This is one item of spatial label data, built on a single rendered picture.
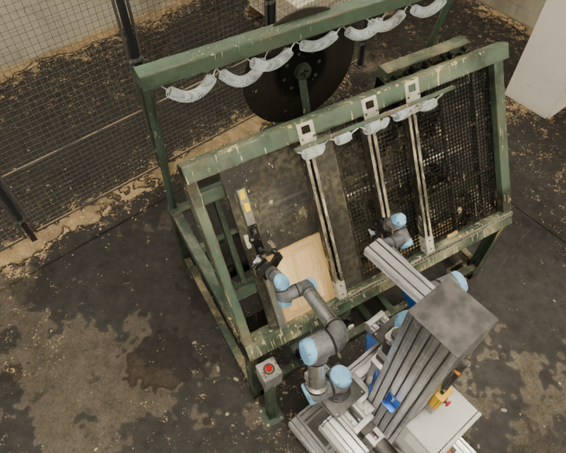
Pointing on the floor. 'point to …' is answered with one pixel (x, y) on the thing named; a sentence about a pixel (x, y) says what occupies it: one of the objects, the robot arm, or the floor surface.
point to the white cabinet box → (552, 59)
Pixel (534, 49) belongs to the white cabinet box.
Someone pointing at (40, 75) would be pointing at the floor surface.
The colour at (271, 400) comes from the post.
